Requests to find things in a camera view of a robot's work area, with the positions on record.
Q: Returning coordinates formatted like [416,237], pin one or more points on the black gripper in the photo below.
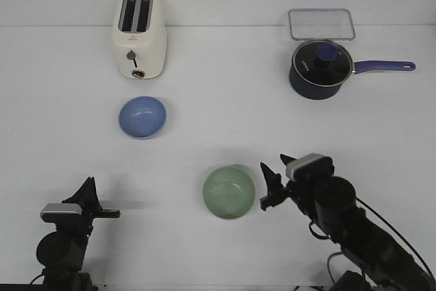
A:
[300,192]
[82,225]

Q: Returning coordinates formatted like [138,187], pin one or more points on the green plastic bowl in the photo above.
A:
[229,192]

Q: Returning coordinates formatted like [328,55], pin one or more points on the blue plastic bowl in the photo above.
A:
[142,117]

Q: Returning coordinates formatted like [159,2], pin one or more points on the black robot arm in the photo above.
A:
[62,252]
[330,202]

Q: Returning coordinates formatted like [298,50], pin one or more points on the dark blue saucepan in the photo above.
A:
[311,91]

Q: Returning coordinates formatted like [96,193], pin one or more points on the glass pot lid blue knob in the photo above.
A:
[322,63]

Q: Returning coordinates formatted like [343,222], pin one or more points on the cream white toaster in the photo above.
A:
[139,38]

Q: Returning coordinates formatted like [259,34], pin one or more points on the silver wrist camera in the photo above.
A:
[313,164]
[60,209]

